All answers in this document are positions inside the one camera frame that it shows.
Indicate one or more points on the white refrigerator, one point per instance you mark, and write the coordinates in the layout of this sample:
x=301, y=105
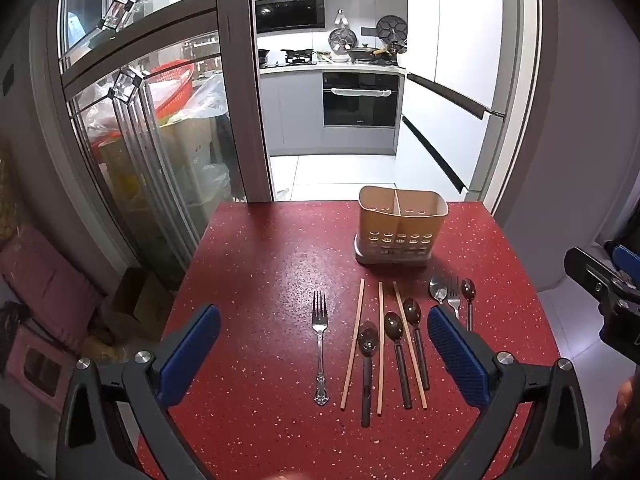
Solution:
x=450, y=60

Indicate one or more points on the dark round patterned pan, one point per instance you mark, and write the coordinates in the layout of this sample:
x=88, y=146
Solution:
x=391, y=27

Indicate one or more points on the grey kitchen cabinets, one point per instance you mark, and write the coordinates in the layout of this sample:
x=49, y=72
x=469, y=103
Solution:
x=295, y=105

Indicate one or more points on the yellow bag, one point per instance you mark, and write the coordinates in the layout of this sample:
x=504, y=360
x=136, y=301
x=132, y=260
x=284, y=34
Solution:
x=107, y=347

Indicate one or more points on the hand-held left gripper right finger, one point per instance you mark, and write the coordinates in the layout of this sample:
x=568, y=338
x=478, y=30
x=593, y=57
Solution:
x=457, y=355

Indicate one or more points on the silver wall holder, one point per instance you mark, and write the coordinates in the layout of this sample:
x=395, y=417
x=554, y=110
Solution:
x=341, y=17

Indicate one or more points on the ornate silver fork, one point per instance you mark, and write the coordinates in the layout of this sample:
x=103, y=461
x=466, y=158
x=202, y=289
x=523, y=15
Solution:
x=320, y=340

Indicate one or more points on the clear plastic bag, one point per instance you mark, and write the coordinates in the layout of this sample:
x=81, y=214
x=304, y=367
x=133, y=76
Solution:
x=210, y=97

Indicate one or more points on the small plain fork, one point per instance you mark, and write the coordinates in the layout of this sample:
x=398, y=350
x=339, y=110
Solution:
x=453, y=300

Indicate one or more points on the round silver steamer rack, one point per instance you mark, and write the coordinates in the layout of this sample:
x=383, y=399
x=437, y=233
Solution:
x=342, y=40

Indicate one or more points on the gas stove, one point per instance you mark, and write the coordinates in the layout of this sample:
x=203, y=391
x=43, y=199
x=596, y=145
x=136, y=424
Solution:
x=298, y=56

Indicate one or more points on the silver spoon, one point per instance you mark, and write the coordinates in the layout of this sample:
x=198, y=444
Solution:
x=438, y=287

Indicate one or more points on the built-in black oven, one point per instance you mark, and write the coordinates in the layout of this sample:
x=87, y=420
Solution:
x=360, y=107

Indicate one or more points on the glass door cabinet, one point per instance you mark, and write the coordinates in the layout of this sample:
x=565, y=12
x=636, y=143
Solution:
x=130, y=170

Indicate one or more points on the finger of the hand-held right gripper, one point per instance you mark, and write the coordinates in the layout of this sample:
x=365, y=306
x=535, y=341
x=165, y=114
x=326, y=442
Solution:
x=629, y=262
x=595, y=280

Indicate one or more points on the person's right hand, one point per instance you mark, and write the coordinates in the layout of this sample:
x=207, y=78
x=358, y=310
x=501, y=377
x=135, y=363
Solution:
x=627, y=415

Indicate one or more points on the black range hood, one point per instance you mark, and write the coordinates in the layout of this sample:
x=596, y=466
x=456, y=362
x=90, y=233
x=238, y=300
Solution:
x=287, y=7

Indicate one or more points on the pink plastic stool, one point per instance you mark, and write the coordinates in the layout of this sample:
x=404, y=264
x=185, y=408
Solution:
x=40, y=285

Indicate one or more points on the crumpled plastic bags on floor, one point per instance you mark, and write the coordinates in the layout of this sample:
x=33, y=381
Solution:
x=283, y=192

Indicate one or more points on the black wok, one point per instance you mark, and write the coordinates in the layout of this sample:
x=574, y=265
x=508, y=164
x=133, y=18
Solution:
x=263, y=53

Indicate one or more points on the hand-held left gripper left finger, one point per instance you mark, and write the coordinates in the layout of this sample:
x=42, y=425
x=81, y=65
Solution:
x=192, y=355

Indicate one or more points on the cardboard box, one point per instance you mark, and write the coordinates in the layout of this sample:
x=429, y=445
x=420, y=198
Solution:
x=137, y=300

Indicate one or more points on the wooden chopstick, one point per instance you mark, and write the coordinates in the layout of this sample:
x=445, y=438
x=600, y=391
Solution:
x=380, y=350
x=354, y=340
x=407, y=337

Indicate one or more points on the beige cutlery holder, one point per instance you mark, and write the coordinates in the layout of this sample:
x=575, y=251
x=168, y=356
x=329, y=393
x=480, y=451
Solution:
x=400, y=220

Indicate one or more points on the red plastic basket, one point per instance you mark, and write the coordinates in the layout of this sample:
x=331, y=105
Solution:
x=172, y=87

